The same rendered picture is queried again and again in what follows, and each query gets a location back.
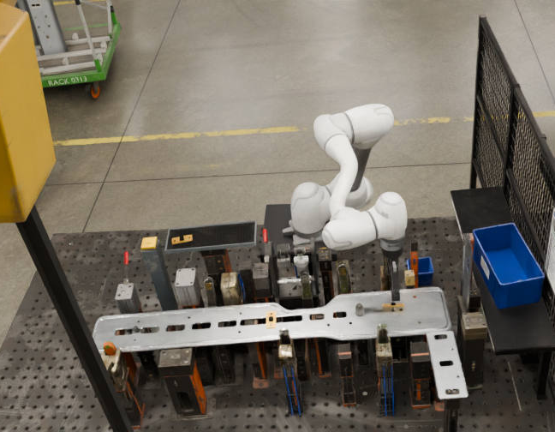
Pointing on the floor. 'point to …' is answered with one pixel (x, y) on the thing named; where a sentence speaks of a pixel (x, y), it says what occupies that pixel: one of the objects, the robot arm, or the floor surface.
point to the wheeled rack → (82, 54)
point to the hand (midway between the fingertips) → (393, 285)
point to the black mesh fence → (517, 173)
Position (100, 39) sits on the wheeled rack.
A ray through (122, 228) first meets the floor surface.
